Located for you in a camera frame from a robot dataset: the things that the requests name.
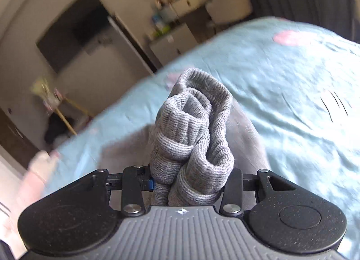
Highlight black wall television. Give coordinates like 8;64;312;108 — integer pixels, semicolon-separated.
36;0;113;74

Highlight round side table yellow legs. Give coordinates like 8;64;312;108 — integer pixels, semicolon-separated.
46;98;95;136

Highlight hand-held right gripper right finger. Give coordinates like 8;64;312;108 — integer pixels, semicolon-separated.
219;168;282;215

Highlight pink plush pillow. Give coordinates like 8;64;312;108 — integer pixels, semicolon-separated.
6;150;61;249

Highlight white vanity desk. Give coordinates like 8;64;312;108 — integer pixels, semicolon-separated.
170;0;225;29

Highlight white drawer cabinet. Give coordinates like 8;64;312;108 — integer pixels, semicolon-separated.
148;22;198;66

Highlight white shell-back chair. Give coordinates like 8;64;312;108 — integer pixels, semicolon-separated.
205;0;253;26

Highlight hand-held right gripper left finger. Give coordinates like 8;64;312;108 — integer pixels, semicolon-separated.
91;164;155;218

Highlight black bag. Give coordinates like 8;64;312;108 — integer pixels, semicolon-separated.
43;114;77;146

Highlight grey drawstring pants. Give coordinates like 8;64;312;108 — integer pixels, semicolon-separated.
98;67;273;208

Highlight light blue printed bed sheet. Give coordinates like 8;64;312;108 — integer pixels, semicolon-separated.
42;16;360;260

